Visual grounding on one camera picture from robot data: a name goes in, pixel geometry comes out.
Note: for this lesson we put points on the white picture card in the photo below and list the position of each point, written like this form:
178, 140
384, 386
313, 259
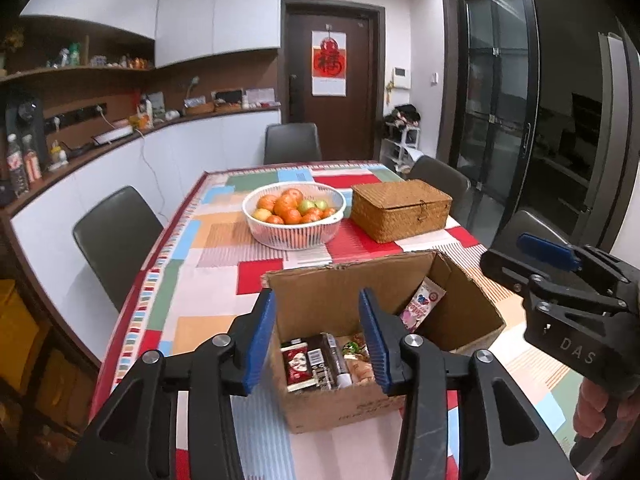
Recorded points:
260, 97

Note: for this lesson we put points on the brown cardboard box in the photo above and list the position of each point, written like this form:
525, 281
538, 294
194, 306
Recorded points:
325, 410

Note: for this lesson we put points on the black bag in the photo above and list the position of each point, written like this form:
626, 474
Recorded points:
402, 115

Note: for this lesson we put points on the dark brown door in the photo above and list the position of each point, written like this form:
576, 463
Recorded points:
360, 110

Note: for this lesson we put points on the white wall cabinets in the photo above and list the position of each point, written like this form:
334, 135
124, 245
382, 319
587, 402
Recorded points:
215, 10

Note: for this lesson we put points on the white sideboard with wooden top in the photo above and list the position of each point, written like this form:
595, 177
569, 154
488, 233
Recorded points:
65, 195

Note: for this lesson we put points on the row of small ornaments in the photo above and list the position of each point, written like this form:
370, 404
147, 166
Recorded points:
125, 62

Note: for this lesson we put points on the brown wall shelf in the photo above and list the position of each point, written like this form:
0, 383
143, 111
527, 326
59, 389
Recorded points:
75, 71

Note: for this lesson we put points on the yellow storage bin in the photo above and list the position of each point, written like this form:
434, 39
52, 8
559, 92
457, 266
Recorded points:
17, 335

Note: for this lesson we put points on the clear water bottle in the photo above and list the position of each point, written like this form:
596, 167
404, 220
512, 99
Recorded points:
32, 162
17, 167

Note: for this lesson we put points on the red wall calendar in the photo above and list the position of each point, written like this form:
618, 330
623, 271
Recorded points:
328, 62

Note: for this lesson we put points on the grey door frame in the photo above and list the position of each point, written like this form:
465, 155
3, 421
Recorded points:
612, 135

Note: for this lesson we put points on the green bottle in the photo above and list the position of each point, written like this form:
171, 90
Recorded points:
74, 55

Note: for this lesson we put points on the white gooseneck lamp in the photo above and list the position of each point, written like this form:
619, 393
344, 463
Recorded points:
192, 87

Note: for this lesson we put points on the red snack packet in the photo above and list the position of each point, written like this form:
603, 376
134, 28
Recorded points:
297, 365

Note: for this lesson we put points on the slim dark snack packet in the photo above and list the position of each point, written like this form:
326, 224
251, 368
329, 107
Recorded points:
340, 367

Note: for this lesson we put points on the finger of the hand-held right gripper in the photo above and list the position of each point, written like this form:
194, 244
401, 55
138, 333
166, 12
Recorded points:
505, 265
545, 250

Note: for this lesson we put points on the pile of oranges and apples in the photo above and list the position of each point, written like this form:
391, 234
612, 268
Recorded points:
287, 207

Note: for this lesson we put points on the white fruit basket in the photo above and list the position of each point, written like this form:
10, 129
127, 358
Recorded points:
290, 236

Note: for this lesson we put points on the person's right hand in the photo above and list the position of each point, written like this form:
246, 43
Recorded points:
592, 412

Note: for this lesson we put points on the black glass sliding door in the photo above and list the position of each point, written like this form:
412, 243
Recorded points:
495, 110

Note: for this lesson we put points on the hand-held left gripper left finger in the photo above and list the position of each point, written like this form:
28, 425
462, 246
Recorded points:
260, 340

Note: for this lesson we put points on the white intercom panel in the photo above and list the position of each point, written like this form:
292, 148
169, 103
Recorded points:
401, 78

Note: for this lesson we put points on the small yellow bottle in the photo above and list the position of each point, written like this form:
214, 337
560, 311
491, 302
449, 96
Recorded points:
58, 155

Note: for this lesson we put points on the white bottle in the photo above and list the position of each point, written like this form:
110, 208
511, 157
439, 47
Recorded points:
146, 107

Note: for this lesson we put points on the grey dining chair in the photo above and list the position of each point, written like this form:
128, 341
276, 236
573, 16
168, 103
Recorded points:
530, 225
292, 142
117, 240
440, 175

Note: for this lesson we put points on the white pink snack packet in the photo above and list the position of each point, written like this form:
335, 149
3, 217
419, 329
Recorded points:
422, 305

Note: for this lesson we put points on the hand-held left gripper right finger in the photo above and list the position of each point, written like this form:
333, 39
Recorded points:
372, 340

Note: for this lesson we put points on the white shoe rack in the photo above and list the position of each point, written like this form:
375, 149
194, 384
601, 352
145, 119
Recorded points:
400, 147

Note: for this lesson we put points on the woven wicker box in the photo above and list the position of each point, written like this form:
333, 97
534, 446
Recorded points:
395, 210

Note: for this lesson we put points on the white flat appliance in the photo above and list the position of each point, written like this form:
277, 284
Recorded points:
112, 135

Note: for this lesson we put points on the black wall outlet strip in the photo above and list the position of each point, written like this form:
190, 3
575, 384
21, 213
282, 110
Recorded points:
75, 114

